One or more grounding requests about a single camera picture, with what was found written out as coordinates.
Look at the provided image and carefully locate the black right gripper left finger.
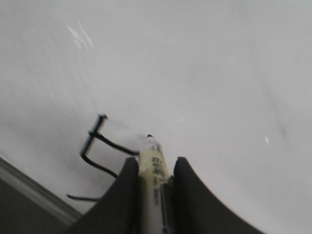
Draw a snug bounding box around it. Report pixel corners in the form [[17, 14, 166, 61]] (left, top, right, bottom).
[[64, 158, 138, 234]]

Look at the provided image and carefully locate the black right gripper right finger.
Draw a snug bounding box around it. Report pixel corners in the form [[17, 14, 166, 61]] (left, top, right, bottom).
[[173, 157, 262, 234]]

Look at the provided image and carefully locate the white taped whiteboard marker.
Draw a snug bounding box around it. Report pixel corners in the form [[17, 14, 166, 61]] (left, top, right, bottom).
[[136, 135, 176, 234]]

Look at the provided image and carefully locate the whiteboard with aluminium frame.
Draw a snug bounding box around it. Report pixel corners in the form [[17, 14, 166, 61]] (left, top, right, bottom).
[[0, 0, 312, 234]]

